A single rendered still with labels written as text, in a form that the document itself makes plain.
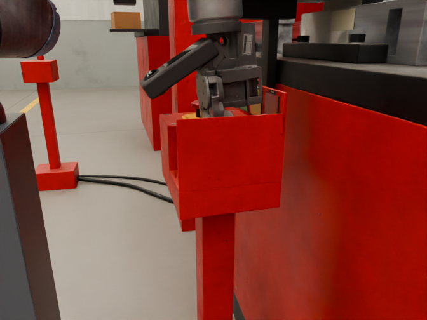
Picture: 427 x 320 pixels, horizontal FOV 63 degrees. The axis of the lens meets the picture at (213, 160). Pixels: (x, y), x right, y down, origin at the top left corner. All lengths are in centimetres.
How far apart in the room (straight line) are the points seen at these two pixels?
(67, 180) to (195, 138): 200
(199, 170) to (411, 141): 26
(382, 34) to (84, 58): 731
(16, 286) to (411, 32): 76
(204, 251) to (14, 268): 33
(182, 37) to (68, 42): 631
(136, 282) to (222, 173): 105
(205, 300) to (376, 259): 34
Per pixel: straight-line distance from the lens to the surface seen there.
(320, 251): 63
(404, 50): 63
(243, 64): 52
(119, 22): 295
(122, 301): 144
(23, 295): 75
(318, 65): 59
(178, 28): 157
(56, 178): 246
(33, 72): 233
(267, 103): 56
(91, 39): 776
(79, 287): 154
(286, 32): 111
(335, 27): 79
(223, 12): 49
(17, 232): 69
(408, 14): 63
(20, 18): 74
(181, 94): 158
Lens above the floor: 91
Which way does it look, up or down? 19 degrees down
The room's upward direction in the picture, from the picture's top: straight up
